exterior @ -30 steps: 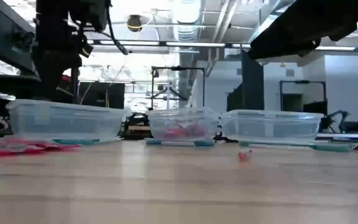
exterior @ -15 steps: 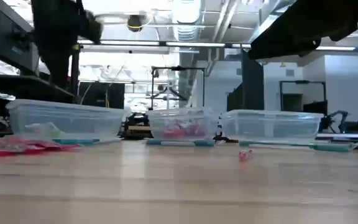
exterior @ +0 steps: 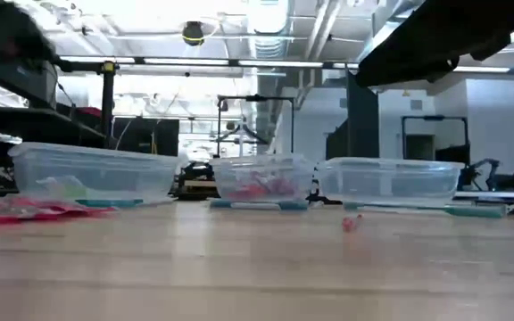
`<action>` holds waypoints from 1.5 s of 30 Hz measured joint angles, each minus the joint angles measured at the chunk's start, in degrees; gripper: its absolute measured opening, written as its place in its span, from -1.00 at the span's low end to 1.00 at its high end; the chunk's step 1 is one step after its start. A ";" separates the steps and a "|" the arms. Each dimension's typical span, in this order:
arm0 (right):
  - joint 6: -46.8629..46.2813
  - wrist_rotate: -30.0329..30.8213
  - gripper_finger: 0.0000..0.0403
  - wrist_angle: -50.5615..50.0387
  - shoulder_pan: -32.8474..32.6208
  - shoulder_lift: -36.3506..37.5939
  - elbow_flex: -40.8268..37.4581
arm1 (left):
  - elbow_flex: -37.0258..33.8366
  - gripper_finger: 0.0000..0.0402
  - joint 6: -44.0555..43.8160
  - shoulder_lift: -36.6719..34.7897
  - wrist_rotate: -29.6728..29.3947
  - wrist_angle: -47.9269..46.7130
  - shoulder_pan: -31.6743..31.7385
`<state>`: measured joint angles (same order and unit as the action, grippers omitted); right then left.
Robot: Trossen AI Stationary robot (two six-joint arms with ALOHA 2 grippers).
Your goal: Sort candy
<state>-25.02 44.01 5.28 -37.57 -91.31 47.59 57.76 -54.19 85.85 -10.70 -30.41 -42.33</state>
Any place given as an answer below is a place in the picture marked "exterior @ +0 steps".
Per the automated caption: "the medium clear plastic container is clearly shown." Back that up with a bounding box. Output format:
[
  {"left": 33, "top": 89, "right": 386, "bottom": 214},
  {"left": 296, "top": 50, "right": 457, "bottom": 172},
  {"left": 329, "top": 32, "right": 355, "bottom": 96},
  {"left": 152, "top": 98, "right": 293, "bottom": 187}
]
[{"left": 316, "top": 155, "right": 465, "bottom": 207}]

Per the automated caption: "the black flat monitor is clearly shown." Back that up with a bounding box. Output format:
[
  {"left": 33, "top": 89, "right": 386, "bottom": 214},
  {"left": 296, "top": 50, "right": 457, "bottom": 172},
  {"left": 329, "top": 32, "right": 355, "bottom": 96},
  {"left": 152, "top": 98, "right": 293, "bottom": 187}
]
[{"left": 112, "top": 118, "right": 180, "bottom": 158}]

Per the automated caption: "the pale orange candy pack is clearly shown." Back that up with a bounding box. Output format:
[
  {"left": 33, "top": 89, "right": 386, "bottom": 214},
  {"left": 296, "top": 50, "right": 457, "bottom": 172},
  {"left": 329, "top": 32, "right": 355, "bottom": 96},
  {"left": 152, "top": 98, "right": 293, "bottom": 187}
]
[{"left": 0, "top": 194, "right": 84, "bottom": 211}]

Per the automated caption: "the black background robot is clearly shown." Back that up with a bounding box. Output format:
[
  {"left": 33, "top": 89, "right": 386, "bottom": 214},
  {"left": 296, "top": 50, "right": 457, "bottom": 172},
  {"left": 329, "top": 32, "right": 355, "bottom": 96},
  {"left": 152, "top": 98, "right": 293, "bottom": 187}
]
[
  {"left": 304, "top": 176, "right": 344, "bottom": 206},
  {"left": 172, "top": 160, "right": 221, "bottom": 201}
]

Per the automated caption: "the small pink candy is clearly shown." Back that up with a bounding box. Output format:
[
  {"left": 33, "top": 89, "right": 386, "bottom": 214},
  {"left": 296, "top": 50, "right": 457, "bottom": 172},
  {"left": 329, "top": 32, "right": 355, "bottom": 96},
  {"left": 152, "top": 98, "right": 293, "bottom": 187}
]
[{"left": 340, "top": 212, "right": 365, "bottom": 234}]

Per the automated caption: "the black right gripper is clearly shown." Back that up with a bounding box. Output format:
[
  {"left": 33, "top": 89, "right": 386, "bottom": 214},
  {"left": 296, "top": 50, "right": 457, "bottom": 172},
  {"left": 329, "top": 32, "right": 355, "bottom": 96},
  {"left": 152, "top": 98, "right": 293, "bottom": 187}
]
[{"left": 355, "top": 0, "right": 514, "bottom": 88}]

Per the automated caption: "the black desk shelf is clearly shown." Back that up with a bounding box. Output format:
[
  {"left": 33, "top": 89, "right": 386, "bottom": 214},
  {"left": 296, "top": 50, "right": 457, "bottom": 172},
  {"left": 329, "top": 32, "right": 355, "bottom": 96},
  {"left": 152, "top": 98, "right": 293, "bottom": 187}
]
[{"left": 0, "top": 105, "right": 109, "bottom": 155}]

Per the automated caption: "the large clear plastic container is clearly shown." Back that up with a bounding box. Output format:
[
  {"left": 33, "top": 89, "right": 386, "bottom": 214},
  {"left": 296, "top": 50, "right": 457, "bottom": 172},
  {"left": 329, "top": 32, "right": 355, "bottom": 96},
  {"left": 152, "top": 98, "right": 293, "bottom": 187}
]
[{"left": 8, "top": 141, "right": 183, "bottom": 204}]

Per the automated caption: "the small red object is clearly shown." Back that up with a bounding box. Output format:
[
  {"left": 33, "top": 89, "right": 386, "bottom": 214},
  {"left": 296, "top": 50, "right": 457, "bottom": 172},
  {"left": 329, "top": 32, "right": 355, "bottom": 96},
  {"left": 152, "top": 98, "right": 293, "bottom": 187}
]
[{"left": 76, "top": 106, "right": 104, "bottom": 120}]

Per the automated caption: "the long ceiling light strip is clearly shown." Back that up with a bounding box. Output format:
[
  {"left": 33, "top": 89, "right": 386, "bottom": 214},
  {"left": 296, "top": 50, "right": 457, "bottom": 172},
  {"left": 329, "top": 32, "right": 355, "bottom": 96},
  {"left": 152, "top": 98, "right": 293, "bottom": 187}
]
[{"left": 60, "top": 56, "right": 514, "bottom": 75}]

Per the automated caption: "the black tubular stand frame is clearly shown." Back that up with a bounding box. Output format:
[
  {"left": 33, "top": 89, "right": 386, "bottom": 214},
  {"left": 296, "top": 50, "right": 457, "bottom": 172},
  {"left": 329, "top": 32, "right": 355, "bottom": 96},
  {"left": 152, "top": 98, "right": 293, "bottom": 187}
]
[{"left": 215, "top": 95, "right": 294, "bottom": 157}]

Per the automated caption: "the black ceiling dome fixture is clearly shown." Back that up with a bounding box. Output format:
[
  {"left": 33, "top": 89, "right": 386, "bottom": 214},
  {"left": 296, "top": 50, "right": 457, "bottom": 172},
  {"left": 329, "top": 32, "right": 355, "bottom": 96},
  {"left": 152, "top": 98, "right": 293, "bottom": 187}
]
[{"left": 181, "top": 21, "right": 206, "bottom": 47}]

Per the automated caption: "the medium teal-rimmed plastic lid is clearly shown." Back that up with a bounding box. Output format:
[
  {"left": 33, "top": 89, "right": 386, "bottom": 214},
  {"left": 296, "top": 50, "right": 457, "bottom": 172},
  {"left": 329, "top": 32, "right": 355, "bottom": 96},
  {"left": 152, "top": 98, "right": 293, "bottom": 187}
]
[{"left": 340, "top": 202, "right": 507, "bottom": 219}]

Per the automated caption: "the dark partition pillar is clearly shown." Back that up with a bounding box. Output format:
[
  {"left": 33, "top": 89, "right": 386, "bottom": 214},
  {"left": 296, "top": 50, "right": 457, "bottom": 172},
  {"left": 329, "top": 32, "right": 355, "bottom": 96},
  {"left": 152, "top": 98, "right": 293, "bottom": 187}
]
[{"left": 326, "top": 73, "right": 381, "bottom": 161}]

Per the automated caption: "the small clear plastic container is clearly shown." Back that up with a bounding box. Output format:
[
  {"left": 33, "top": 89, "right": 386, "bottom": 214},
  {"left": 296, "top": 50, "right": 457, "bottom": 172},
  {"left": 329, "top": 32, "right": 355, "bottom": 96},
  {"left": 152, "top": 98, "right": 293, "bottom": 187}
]
[{"left": 209, "top": 153, "right": 317, "bottom": 202}]

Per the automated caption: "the grey monitor back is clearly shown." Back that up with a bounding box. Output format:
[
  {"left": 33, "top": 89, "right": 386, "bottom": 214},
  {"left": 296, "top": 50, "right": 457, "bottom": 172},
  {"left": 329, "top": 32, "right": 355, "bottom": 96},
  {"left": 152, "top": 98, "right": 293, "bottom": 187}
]
[{"left": 0, "top": 57, "right": 60, "bottom": 111}]

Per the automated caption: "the clear container with blue rim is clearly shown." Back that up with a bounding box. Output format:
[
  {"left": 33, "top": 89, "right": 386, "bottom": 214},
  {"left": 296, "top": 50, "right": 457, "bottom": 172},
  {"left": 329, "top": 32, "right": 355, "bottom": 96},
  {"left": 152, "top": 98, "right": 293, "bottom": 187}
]
[{"left": 209, "top": 199, "right": 311, "bottom": 211}]

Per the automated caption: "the black pole with yellow cap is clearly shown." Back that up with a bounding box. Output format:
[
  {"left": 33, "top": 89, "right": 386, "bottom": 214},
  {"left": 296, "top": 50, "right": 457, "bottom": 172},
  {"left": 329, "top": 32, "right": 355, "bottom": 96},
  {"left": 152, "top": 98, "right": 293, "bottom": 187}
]
[{"left": 100, "top": 61, "right": 116, "bottom": 151}]

